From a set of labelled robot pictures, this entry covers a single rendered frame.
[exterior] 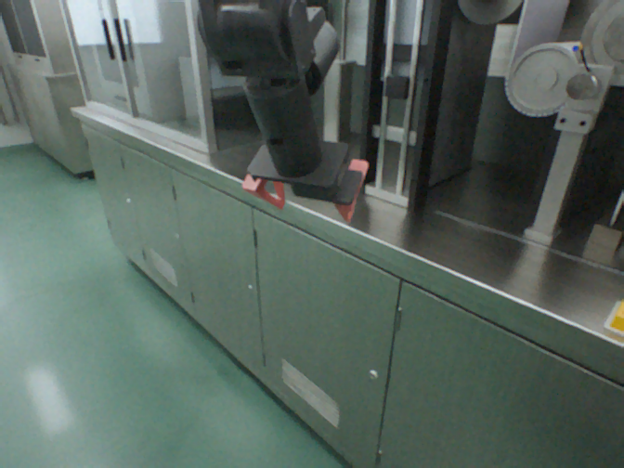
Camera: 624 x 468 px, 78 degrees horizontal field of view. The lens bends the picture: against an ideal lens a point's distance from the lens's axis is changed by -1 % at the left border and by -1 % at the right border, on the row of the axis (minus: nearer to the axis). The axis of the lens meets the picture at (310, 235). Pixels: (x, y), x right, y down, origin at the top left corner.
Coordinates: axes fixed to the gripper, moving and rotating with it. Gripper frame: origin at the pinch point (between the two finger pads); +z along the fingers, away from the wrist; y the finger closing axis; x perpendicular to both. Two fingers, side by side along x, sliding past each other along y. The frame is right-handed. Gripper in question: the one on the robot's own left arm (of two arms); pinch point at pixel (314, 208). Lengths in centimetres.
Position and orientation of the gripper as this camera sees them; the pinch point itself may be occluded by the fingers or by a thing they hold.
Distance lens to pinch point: 51.5
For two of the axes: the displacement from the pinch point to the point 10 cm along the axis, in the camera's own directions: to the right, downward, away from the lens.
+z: 2.0, 5.5, 8.1
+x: -3.5, 8.1, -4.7
